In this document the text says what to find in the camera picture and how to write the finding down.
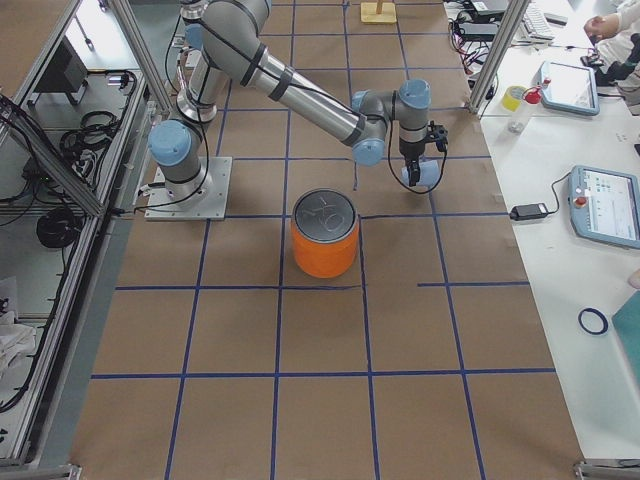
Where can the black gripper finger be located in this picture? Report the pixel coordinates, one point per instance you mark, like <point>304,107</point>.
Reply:
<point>413,174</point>

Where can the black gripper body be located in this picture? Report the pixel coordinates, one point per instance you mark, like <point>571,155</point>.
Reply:
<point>411,151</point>

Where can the light blue paper cup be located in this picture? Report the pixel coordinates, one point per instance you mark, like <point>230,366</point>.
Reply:
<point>430,174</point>

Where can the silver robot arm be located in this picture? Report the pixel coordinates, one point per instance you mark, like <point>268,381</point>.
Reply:
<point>227,35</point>

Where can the orange cylindrical container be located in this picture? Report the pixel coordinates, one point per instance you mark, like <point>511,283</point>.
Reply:
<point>324,231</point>

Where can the yellow tape roll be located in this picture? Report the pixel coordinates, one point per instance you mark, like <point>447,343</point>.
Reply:
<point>512,97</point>

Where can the small black power brick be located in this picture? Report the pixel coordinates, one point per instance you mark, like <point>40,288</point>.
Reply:
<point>526,212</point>

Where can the black power adapter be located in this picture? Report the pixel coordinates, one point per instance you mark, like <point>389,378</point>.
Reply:
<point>478,32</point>

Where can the wooden mug tree stand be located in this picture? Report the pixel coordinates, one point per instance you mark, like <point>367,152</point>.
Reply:
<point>378,12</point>

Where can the far teach pendant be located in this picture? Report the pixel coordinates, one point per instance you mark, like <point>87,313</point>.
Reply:
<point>568,88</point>

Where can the teach pendant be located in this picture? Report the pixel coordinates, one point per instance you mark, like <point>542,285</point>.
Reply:
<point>568,88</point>
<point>604,206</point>

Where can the near teach pendant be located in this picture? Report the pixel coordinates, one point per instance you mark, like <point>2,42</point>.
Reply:
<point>604,206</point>

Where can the teal board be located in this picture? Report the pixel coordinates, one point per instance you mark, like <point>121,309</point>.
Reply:
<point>626,327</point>

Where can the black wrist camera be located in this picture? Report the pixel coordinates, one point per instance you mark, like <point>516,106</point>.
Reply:
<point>438,135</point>

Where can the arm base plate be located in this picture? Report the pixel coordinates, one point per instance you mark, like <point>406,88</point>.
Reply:
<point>203,198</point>

